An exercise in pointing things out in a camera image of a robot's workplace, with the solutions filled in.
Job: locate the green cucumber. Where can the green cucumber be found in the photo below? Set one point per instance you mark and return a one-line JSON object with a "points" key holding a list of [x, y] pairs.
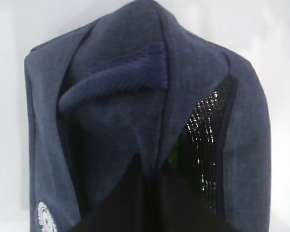
{"points": [[176, 153]]}

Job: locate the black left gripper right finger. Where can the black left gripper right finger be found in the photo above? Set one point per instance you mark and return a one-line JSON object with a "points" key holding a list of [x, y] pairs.
{"points": [[180, 210]]}

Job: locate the navy blue lunch bag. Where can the navy blue lunch bag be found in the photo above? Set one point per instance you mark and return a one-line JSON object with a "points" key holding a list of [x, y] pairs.
{"points": [[131, 82]]}

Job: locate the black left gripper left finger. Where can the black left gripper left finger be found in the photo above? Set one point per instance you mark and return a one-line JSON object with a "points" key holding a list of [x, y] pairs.
{"points": [[124, 209]]}

